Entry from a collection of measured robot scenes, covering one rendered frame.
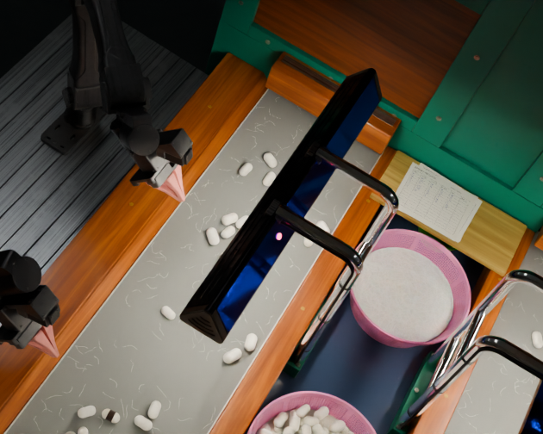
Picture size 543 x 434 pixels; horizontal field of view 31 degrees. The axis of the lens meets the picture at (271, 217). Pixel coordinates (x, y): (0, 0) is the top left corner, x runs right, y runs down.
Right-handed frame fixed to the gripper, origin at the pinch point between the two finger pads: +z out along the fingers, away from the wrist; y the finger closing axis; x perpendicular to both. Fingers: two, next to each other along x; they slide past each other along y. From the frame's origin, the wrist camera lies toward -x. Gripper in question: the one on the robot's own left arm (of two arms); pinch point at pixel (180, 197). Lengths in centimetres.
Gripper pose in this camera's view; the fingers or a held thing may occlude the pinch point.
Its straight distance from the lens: 191.7
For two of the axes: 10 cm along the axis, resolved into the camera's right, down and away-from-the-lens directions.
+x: -7.3, 0.5, 6.8
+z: 5.0, 7.2, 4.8
